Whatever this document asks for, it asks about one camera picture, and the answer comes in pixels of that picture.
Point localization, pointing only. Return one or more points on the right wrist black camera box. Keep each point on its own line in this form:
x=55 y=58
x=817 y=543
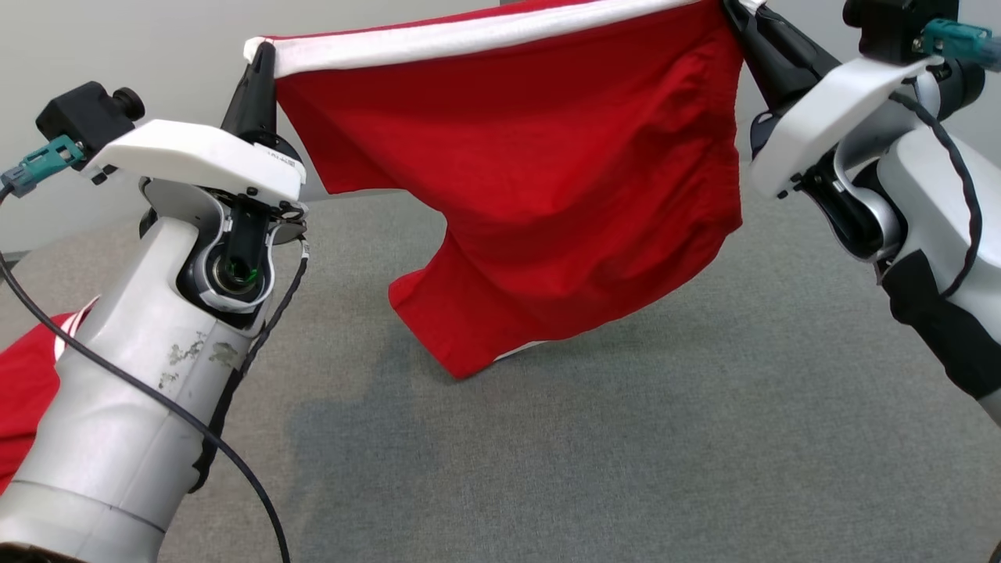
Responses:
x=891 y=23

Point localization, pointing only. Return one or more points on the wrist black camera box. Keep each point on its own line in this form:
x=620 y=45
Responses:
x=891 y=23
x=78 y=117

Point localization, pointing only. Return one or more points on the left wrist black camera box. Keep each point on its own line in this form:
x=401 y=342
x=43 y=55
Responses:
x=78 y=117

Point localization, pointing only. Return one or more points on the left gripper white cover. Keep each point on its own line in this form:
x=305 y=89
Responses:
x=195 y=156

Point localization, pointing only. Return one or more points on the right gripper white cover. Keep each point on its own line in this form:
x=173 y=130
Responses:
x=821 y=117

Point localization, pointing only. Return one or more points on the red Bulls 23 jersey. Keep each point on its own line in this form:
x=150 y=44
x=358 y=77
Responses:
x=23 y=391

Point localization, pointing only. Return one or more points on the red shorts white side stripe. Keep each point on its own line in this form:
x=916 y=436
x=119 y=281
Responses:
x=547 y=156

